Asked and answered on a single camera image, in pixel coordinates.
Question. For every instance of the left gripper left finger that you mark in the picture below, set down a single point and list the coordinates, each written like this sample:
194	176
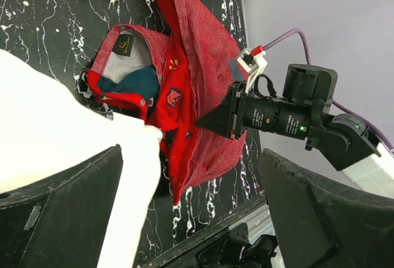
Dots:
61	221

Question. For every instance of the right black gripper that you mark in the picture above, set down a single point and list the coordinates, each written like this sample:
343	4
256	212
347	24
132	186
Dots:
226	119

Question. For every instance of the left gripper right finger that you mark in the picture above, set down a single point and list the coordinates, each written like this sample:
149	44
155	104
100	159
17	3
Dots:
319	222

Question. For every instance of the red patterned pillowcase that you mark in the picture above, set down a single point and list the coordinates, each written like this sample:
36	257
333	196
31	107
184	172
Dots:
170	81

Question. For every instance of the white pillow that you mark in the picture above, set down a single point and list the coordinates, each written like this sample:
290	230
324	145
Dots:
45	130

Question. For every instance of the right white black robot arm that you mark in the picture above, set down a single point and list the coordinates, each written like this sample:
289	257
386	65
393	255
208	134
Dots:
350	143

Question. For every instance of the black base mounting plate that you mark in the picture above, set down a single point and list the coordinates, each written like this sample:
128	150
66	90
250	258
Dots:
243	239

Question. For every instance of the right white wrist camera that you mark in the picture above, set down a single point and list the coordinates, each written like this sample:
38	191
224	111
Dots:
254	63

